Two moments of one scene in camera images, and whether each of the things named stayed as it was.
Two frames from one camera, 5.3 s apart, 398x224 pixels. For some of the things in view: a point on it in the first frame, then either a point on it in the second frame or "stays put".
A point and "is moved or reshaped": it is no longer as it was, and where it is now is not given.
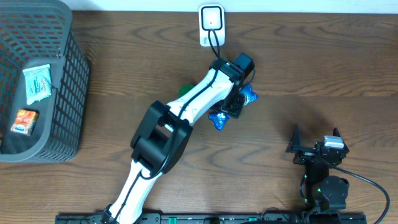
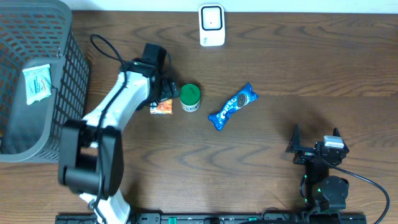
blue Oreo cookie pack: (219, 119) stays put
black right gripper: (295, 145) stays put
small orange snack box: (25, 122) is moved or reshaped
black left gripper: (236, 107) -> (168, 87)
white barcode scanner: (212, 16) stays put
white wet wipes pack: (38, 83) stays put
